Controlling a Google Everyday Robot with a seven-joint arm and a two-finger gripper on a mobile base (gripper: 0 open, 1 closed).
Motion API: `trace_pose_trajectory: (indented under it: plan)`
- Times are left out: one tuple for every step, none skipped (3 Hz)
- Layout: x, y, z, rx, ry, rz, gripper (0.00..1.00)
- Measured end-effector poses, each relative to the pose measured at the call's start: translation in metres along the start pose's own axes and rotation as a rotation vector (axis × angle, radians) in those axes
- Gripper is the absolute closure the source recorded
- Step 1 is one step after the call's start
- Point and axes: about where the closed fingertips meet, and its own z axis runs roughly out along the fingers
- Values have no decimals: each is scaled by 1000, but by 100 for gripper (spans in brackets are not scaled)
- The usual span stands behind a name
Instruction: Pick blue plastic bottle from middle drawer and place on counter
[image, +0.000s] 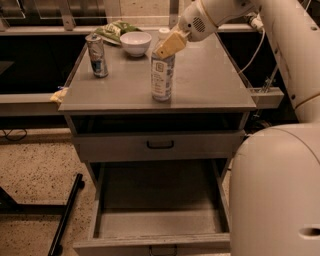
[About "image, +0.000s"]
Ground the white power strip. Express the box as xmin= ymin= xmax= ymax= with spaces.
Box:
xmin=245 ymin=12 xmax=264 ymax=33

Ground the white power cable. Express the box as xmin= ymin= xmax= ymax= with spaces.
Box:
xmin=237 ymin=27 xmax=266 ymax=75

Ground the black cable on floor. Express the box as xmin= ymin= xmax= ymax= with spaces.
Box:
xmin=0 ymin=128 xmax=28 ymax=142

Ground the green snack bag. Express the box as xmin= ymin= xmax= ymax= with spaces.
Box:
xmin=94 ymin=20 xmax=141 ymax=45

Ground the black floor stand bar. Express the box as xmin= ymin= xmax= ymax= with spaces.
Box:
xmin=48 ymin=173 xmax=85 ymax=256

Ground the open middle drawer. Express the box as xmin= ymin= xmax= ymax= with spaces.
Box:
xmin=74 ymin=160 xmax=230 ymax=256

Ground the closed top drawer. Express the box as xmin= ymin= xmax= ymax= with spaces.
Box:
xmin=73 ymin=131 xmax=244 ymax=163

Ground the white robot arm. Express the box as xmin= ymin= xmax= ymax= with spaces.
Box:
xmin=157 ymin=0 xmax=320 ymax=256

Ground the silver blue drink can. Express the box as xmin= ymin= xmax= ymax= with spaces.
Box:
xmin=86 ymin=34 xmax=109 ymax=78

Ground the yellow sponge piece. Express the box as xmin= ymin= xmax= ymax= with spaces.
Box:
xmin=50 ymin=87 xmax=68 ymax=104

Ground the grey side rail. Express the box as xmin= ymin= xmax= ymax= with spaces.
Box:
xmin=0 ymin=93 xmax=60 ymax=117

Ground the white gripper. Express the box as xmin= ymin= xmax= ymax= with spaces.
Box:
xmin=153 ymin=0 xmax=223 ymax=59

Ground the blue plastic bottle white cap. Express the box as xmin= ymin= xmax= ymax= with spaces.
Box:
xmin=150 ymin=27 xmax=176 ymax=103

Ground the grey drawer cabinet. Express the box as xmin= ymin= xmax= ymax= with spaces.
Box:
xmin=58 ymin=29 xmax=257 ymax=256

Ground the white ceramic bowl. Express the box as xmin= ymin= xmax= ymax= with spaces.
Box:
xmin=120 ymin=32 xmax=152 ymax=57

